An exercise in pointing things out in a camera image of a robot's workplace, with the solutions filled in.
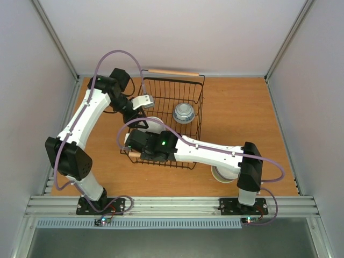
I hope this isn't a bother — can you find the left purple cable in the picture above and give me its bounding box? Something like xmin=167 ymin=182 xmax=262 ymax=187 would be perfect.
xmin=53 ymin=49 xmax=148 ymax=213

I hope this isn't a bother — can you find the ribbed white bowl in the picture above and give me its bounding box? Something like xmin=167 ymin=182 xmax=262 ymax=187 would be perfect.
xmin=212 ymin=166 xmax=238 ymax=180

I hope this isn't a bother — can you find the black wire dish rack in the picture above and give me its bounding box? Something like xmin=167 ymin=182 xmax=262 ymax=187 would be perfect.
xmin=120 ymin=69 xmax=205 ymax=170

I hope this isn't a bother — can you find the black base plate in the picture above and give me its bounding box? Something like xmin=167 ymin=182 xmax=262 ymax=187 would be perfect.
xmin=76 ymin=197 xmax=126 ymax=216
xmin=218 ymin=198 xmax=269 ymax=216

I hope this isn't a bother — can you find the grey slotted cable duct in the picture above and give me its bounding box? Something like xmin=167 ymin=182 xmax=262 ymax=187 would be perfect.
xmin=36 ymin=218 xmax=242 ymax=230

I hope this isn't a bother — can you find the purple cable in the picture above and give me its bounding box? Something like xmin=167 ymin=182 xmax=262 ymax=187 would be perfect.
xmin=116 ymin=117 xmax=285 ymax=226
xmin=53 ymin=49 xmax=148 ymax=213

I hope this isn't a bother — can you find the left circuit board with leds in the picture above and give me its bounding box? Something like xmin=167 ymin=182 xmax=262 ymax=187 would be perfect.
xmin=94 ymin=218 xmax=112 ymax=226

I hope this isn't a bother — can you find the aluminium rail front frame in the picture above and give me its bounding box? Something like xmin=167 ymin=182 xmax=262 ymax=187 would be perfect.
xmin=24 ymin=196 xmax=320 ymax=218

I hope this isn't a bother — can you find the blue patterned white bowl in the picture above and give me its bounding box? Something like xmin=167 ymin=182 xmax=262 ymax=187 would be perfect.
xmin=173 ymin=103 xmax=195 ymax=124

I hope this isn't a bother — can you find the green bowl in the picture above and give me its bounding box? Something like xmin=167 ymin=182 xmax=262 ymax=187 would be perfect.
xmin=211 ymin=167 xmax=234 ymax=183

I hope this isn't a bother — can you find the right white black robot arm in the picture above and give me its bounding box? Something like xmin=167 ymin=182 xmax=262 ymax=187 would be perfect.
xmin=125 ymin=129 xmax=263 ymax=213

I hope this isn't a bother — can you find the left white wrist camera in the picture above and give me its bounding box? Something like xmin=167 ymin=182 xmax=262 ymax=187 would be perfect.
xmin=131 ymin=94 xmax=154 ymax=110

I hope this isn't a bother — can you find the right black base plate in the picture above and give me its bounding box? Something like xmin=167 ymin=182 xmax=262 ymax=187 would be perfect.
xmin=218 ymin=198 xmax=269 ymax=216

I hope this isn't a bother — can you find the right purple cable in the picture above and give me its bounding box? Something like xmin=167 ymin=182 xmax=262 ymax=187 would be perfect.
xmin=116 ymin=117 xmax=285 ymax=226

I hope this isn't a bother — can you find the right circuit board with leds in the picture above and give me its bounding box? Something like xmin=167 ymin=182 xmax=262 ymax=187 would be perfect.
xmin=241 ymin=217 xmax=260 ymax=224

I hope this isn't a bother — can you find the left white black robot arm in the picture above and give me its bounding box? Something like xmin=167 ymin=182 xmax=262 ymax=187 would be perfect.
xmin=45 ymin=68 xmax=154 ymax=214

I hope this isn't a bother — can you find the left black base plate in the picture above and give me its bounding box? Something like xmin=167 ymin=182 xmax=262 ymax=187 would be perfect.
xmin=76 ymin=197 xmax=126 ymax=216

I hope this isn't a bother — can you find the circuit board with leds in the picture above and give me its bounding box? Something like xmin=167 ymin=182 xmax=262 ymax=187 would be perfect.
xmin=241 ymin=217 xmax=260 ymax=224
xmin=94 ymin=218 xmax=112 ymax=226

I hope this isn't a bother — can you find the plain white bowl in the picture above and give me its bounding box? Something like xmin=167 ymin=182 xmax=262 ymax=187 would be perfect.
xmin=145 ymin=117 xmax=166 ymax=134

